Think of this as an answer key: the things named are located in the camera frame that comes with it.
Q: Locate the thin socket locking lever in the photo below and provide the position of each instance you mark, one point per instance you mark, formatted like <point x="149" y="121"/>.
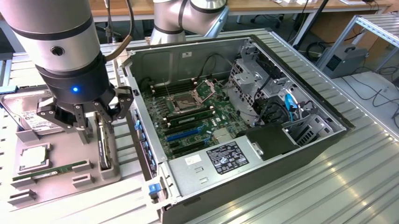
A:
<point x="167" y="88"/>

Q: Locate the blue expansion slot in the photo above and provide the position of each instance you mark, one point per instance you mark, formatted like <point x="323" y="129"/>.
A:
<point x="182" y="137"/>

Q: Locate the grey parts rack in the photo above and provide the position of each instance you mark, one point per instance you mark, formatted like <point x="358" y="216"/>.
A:
<point x="61" y="149"/>

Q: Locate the blue case latch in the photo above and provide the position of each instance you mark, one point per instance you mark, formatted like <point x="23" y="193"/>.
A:
<point x="153" y="189"/>

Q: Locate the aluminium frame rack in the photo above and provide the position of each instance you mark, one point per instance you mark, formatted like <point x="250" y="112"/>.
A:
<point x="376" y="24"/>

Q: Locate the black slanted pole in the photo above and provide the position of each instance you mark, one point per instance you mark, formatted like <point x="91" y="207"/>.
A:
<point x="311" y="22"/>

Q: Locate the black office chair base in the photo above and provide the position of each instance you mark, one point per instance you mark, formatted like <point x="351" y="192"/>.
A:
<point x="116" y="34"/>
<point x="264" y="16"/>

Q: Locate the silver chipset heatsink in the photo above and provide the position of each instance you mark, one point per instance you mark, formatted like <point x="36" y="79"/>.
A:
<point x="224" y="135"/>

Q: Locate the short black expansion slot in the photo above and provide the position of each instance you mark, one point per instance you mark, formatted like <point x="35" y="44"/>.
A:
<point x="190" y="150"/>

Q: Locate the long black expansion slot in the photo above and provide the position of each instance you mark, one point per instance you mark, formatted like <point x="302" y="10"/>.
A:
<point x="180" y="131"/>

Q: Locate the CPU socket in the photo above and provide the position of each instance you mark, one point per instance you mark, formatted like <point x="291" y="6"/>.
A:
<point x="183" y="101"/>

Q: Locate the grey box device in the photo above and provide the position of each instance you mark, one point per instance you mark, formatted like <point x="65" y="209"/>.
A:
<point x="346" y="63"/>

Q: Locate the silver power supply unit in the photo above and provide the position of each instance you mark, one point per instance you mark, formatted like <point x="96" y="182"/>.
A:
<point x="192" y="177"/>

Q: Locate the silver CPU chip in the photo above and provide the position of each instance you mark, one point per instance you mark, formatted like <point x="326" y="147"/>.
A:
<point x="32" y="157"/>

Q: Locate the green graphics card black cooler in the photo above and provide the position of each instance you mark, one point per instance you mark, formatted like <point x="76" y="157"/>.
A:
<point x="105" y="149"/>

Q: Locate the labelled RAM stick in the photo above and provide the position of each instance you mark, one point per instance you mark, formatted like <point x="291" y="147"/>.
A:
<point x="187" y="120"/>

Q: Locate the silver hard disk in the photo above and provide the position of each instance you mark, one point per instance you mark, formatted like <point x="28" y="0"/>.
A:
<point x="16" y="105"/>

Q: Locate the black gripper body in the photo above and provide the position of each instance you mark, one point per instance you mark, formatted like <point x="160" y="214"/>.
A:
<point x="75" y="79"/>

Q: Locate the blue connector part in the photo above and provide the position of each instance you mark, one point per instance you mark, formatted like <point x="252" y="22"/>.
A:
<point x="7" y="89"/>

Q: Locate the long wooden desk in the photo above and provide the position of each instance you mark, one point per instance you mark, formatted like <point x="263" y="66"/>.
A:
<point x="264" y="7"/>

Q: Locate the black plastic shroud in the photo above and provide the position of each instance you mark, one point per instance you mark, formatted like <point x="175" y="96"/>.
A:
<point x="268" y="142"/>

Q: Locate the silver perforated disk bay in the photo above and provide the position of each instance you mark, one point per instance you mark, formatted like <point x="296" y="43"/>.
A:
<point x="307" y="134"/>

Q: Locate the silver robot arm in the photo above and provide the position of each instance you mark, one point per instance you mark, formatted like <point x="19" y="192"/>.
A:
<point x="56" y="30"/>

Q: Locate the silver disk bay cage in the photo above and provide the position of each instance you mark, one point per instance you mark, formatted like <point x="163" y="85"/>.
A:
<point x="246" y="74"/>

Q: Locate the green RAM stick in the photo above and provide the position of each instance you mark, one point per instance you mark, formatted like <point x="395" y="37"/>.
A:
<point x="61" y="168"/>

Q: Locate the silver socket cover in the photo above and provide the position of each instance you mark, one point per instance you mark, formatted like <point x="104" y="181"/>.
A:
<point x="196" y="93"/>

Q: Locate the green Dell motherboard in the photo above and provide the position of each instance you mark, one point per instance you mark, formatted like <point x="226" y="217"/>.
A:
<point x="155" y="105"/>

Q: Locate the open black PC case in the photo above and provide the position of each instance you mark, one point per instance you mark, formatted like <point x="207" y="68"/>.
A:
<point x="250" y="186"/>

